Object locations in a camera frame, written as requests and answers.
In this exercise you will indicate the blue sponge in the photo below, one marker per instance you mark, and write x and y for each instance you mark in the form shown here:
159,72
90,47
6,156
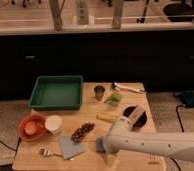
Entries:
99,145

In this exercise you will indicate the orange bowl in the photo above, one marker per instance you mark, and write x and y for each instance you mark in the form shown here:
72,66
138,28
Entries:
39,120

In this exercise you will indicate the dark blue power box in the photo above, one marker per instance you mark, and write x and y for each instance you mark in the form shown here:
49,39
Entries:
187,98

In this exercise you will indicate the beige block in bowl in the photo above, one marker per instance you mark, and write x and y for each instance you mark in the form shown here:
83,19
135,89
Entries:
136,114

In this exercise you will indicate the black bowl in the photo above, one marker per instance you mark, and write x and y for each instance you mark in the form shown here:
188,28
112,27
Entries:
141,120

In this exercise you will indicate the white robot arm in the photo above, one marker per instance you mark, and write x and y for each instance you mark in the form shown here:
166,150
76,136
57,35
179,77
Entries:
178,145

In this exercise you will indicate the bunch of dark grapes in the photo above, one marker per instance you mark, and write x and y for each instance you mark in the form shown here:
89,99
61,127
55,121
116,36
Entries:
81,132

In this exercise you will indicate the small metal cup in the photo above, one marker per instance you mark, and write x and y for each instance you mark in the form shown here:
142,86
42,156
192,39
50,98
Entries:
99,92

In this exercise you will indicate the white cup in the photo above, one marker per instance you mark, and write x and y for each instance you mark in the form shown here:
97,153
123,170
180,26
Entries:
53,124

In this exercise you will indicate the green plastic tray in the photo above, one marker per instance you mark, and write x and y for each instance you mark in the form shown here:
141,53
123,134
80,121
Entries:
57,93

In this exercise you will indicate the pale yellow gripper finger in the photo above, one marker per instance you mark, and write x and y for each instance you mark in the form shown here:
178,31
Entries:
111,158

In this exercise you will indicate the yellow banana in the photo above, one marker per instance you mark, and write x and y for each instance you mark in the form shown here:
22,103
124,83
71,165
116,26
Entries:
107,118

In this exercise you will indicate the orange fruit in bowl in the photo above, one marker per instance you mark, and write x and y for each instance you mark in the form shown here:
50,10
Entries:
31,128

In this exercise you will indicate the blue-grey cloth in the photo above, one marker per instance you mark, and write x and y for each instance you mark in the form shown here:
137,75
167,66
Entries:
69,149

